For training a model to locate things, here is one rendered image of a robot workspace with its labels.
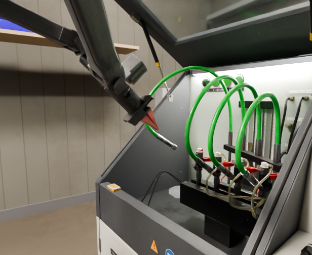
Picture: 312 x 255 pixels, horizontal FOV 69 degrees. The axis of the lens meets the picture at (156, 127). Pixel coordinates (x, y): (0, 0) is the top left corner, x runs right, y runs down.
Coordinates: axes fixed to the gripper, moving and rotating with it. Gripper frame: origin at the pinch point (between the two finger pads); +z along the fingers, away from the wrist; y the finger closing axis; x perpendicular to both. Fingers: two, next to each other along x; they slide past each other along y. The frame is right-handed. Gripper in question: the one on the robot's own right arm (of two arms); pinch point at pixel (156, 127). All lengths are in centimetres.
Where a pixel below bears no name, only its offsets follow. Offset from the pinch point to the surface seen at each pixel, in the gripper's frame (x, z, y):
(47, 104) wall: 216, -23, -20
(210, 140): -15.8, 7.7, 4.5
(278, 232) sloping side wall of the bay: -33.8, 23.2, -4.7
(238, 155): -23.5, 11.2, 4.5
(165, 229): -12.7, 16.5, -21.0
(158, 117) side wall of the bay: 35.4, 13.2, 12.6
